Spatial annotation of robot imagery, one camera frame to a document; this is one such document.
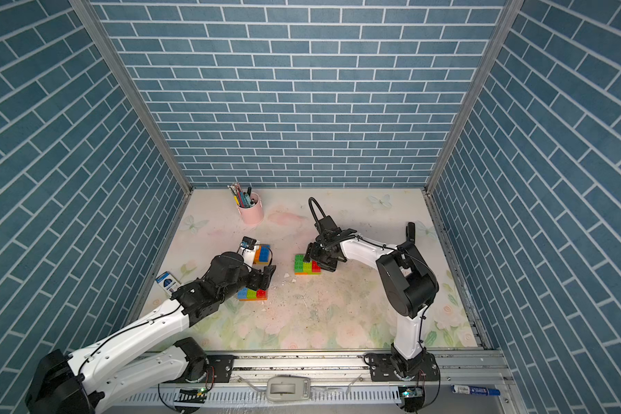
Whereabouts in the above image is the blue white card box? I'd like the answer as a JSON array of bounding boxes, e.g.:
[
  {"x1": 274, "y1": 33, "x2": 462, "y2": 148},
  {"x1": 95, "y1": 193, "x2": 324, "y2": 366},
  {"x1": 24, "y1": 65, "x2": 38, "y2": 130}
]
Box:
[{"x1": 155, "y1": 271, "x2": 180, "y2": 297}]

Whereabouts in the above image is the black small box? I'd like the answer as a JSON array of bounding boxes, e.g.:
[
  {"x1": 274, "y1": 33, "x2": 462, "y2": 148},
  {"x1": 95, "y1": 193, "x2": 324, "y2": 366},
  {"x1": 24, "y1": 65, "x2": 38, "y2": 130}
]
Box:
[{"x1": 405, "y1": 222, "x2": 416, "y2": 244}]

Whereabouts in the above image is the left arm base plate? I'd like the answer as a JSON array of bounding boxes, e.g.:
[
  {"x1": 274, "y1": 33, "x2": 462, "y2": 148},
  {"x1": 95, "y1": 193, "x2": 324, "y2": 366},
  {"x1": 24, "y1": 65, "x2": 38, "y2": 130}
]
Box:
[{"x1": 183, "y1": 355, "x2": 236, "y2": 385}]

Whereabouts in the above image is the pink pen cup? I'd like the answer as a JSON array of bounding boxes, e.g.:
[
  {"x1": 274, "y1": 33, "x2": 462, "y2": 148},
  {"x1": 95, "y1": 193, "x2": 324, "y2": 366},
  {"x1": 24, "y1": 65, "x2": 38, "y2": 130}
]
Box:
[{"x1": 237, "y1": 193, "x2": 265, "y2": 227}]

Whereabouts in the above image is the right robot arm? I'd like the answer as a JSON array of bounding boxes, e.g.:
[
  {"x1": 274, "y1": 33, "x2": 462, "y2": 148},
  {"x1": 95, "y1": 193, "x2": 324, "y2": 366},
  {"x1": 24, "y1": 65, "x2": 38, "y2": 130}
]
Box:
[{"x1": 304, "y1": 197, "x2": 439, "y2": 367}]

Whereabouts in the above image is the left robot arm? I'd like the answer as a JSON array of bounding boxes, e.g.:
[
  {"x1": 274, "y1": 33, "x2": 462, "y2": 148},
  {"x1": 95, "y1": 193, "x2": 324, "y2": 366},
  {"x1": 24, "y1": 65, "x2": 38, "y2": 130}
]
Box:
[{"x1": 25, "y1": 236, "x2": 276, "y2": 413}]

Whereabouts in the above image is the blue marker pen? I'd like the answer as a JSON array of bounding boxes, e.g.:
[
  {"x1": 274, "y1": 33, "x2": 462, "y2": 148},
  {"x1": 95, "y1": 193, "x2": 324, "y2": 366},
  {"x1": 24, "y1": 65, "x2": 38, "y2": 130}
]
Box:
[{"x1": 451, "y1": 385, "x2": 501, "y2": 397}]

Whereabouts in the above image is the light blue lego brick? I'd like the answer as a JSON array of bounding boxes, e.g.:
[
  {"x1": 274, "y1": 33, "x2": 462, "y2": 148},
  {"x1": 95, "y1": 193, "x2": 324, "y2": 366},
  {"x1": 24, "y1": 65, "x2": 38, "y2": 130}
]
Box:
[{"x1": 237, "y1": 288, "x2": 248, "y2": 301}]

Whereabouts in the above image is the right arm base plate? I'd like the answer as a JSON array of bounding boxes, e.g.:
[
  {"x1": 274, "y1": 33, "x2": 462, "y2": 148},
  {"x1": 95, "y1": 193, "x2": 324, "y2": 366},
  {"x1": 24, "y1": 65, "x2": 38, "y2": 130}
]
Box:
[{"x1": 362, "y1": 351, "x2": 441, "y2": 382}]

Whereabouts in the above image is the grey handheld device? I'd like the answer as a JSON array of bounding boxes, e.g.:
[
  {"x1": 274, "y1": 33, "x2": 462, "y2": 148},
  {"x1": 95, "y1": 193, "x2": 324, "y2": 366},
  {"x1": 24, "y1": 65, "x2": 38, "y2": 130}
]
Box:
[{"x1": 266, "y1": 376, "x2": 312, "y2": 403}]

